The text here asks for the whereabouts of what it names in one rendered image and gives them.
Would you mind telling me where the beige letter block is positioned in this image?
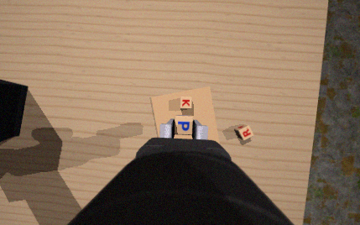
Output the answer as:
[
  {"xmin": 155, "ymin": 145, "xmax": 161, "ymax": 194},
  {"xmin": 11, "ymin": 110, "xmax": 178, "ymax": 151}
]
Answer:
[
  {"xmin": 180, "ymin": 97, "xmax": 192, "ymax": 109},
  {"xmin": 234, "ymin": 124, "xmax": 253, "ymax": 140},
  {"xmin": 175, "ymin": 115, "xmax": 193, "ymax": 135}
]

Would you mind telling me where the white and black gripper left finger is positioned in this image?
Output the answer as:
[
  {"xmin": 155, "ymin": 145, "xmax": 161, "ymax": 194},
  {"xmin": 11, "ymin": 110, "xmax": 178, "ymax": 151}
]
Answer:
[{"xmin": 159, "ymin": 118, "xmax": 175, "ymax": 139}]

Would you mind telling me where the tan square mat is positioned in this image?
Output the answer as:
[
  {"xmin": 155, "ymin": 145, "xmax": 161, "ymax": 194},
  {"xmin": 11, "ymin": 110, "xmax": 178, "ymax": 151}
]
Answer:
[{"xmin": 151, "ymin": 86, "xmax": 220, "ymax": 144}]

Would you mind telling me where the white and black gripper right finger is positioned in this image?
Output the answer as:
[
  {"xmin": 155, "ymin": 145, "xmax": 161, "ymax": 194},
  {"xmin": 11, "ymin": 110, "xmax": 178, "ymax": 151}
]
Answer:
[{"xmin": 192, "ymin": 120, "xmax": 208, "ymax": 139}]

